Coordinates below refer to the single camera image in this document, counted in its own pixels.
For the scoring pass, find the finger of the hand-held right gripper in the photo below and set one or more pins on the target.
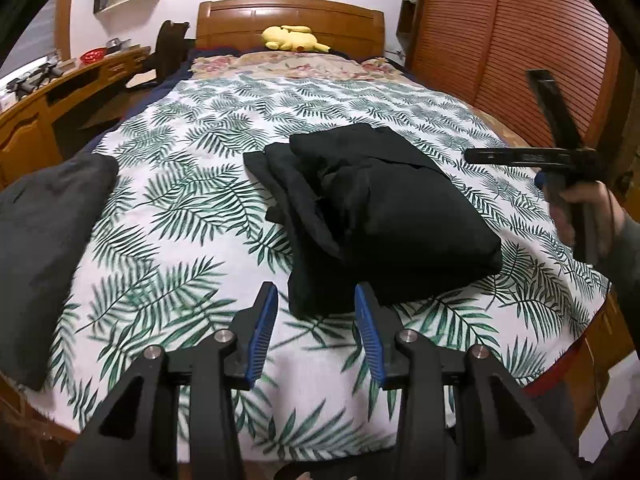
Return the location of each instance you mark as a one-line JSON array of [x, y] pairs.
[[510, 156]]

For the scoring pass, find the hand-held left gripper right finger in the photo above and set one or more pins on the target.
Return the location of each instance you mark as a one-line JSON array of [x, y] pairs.
[[371, 335]]

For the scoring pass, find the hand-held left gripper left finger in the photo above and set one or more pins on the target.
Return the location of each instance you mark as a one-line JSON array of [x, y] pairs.
[[260, 332]]

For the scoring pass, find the black shirt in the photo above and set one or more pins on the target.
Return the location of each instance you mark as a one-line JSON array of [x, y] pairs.
[[390, 210]]

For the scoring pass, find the person's right forearm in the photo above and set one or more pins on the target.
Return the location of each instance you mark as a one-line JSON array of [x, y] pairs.
[[625, 260]]

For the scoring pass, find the person's right hand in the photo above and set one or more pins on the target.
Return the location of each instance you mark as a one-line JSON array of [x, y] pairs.
[[602, 195]]

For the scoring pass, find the orange patterned mattress cover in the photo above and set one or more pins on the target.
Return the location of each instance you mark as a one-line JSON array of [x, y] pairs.
[[500, 127]]

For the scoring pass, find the wooden slatted wardrobe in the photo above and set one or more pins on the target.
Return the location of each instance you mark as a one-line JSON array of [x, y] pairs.
[[500, 35]]

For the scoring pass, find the leaf print bed sheet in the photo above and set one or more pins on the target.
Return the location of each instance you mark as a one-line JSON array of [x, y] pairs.
[[200, 200]]

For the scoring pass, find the wooden open shelf unit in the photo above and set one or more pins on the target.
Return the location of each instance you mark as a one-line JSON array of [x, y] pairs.
[[407, 15]]

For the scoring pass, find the floral quilt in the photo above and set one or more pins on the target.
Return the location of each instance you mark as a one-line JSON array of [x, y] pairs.
[[300, 65]]

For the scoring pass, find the dark grey cloth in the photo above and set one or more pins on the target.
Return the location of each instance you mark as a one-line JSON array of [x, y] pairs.
[[45, 240]]

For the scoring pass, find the yellow plush toy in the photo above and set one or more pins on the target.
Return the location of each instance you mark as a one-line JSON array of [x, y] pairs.
[[292, 39]]

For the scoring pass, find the dark brown chair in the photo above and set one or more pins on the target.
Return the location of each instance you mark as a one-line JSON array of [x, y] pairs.
[[170, 47]]

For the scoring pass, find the wooden bed headboard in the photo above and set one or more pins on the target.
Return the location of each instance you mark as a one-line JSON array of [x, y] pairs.
[[240, 22]]

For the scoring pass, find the wooden desk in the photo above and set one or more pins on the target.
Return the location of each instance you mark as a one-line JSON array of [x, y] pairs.
[[30, 125]]

